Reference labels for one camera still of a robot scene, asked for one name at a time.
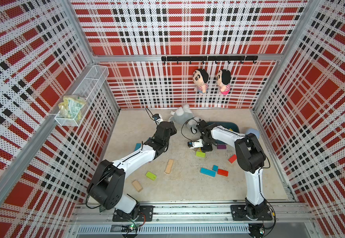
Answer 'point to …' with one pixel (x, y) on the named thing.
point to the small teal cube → (215, 168)
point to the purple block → (221, 147)
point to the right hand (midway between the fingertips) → (207, 145)
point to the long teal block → (208, 172)
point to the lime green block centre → (200, 153)
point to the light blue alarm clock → (254, 131)
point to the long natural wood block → (169, 166)
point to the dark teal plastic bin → (230, 126)
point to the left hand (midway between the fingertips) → (173, 122)
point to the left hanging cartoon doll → (200, 78)
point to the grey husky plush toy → (185, 115)
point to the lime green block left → (150, 175)
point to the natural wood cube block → (137, 185)
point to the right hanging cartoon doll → (223, 78)
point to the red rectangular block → (222, 172)
